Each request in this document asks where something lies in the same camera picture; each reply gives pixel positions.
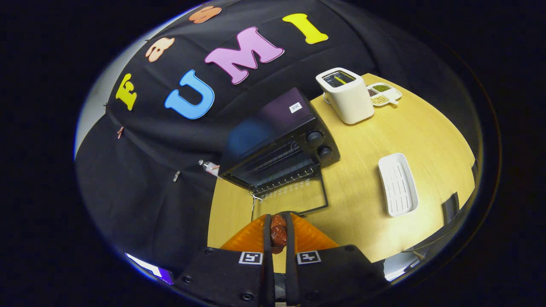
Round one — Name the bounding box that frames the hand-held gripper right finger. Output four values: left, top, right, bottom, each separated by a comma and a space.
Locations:
285, 212, 386, 307

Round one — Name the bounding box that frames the small clear bottle white label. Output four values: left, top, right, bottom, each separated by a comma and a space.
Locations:
198, 159, 220, 176

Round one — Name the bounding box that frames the white divided dish with beans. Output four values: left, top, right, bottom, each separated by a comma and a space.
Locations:
367, 82, 403, 107

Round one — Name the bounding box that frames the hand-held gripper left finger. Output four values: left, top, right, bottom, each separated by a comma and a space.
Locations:
173, 212, 276, 307

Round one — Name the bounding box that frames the red meat slice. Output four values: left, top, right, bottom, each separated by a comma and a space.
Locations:
270, 214, 288, 255

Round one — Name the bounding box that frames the white pop-up toaster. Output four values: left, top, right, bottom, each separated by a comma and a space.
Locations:
316, 67, 375, 125

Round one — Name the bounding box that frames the black toaster oven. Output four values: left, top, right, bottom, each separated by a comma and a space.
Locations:
218, 87, 341, 218

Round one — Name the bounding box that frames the white ribbed tray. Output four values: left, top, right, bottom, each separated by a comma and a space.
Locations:
378, 153, 419, 217

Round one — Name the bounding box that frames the black backdrop cloth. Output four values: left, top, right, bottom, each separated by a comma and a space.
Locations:
76, 0, 470, 273

